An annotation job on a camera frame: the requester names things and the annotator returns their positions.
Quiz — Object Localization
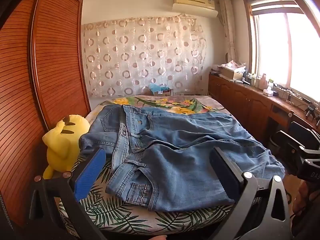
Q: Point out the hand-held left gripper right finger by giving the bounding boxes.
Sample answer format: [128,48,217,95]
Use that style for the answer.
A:
[209,146,293,240]

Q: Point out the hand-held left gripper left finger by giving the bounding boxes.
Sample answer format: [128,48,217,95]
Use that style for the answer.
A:
[27,147,108,240]

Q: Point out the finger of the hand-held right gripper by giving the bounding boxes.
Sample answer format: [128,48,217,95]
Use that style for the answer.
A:
[273,130,320,170]
[290,121,320,145]

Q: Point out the blue denim pants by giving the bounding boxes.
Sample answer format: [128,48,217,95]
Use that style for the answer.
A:
[79,104,285,212]

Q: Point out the person's right hand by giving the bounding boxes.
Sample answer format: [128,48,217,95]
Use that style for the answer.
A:
[293,181,312,213]

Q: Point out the small black tripod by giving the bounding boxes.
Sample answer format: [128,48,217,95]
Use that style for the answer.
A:
[302,99,318,120]

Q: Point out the yellow plush toy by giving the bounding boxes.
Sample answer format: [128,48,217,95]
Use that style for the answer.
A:
[42,114,91,180]

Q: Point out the bed with leaf-print sheet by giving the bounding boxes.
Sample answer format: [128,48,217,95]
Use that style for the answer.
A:
[59,97,263,235]

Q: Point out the long wooden cabinet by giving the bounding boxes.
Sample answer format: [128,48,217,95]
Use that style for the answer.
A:
[208,72,320,150]

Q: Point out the floral blanket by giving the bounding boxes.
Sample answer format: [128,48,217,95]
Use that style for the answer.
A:
[99,95,225,115]

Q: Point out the open cardboard box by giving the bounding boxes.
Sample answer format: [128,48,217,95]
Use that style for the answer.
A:
[221,65,245,80]

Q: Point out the blue cloth on box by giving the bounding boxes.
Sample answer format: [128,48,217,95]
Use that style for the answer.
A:
[149,84,173,97]

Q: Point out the wooden louvered wardrobe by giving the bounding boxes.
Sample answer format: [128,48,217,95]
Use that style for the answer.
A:
[0,0,92,228]

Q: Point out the circle pattern curtain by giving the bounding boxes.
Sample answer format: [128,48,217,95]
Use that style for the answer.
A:
[82,15,208,98]

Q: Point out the pale window curtain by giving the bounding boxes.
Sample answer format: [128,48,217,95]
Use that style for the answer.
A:
[219,0,237,63]

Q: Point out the wooden frame window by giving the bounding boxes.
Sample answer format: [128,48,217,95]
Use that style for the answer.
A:
[242,0,320,103]

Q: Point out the wall air conditioner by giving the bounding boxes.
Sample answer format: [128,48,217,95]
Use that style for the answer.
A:
[172,0,217,18]

